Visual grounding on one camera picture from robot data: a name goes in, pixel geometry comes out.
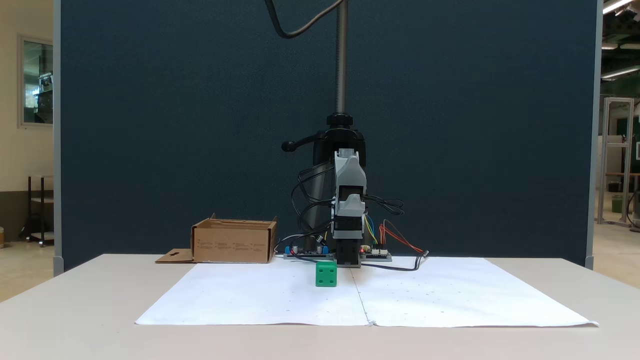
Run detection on black camera stand with pole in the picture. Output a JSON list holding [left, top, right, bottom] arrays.
[[281, 0, 368, 246]]

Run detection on green dice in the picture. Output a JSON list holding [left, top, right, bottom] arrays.
[[315, 260, 338, 288]]

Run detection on grey motor controller circuit board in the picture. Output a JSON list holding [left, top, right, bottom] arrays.
[[361, 247, 393, 262]]

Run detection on ceiling light strip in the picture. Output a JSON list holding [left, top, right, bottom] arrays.
[[601, 65, 640, 81], [602, 0, 636, 15]]

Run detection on blue power circuit board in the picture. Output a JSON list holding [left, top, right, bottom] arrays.
[[283, 244, 331, 261]]

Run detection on black motor cable bundle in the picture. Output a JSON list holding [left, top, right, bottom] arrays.
[[362, 195, 405, 216], [291, 162, 336, 251]]

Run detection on black cable with white connector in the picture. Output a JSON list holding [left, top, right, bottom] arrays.
[[360, 250, 430, 272]]

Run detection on framed wall window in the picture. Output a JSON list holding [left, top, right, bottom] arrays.
[[17, 34, 54, 129]]

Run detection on dark blue partition panel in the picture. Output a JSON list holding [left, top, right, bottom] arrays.
[[54, 0, 603, 271]]

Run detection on black shelf cart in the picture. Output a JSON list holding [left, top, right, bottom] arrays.
[[20, 175, 55, 247]]

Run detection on yellow wire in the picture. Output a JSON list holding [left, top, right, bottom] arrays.
[[364, 214, 379, 246]]

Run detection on aluminium profile frame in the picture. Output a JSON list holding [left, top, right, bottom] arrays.
[[597, 96, 636, 227]]

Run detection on brown cardboard box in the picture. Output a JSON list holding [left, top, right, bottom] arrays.
[[155, 213, 279, 264]]

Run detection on orange wires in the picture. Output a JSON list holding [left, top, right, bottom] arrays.
[[379, 219, 425, 254]]

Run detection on white paper sheet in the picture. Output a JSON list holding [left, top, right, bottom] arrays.
[[350, 257, 599, 329], [135, 261, 371, 327]]

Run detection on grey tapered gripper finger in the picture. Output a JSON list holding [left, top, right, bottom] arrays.
[[335, 193, 366, 218]]

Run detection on black camera cable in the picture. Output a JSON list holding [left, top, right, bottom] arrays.
[[264, 0, 346, 39]]

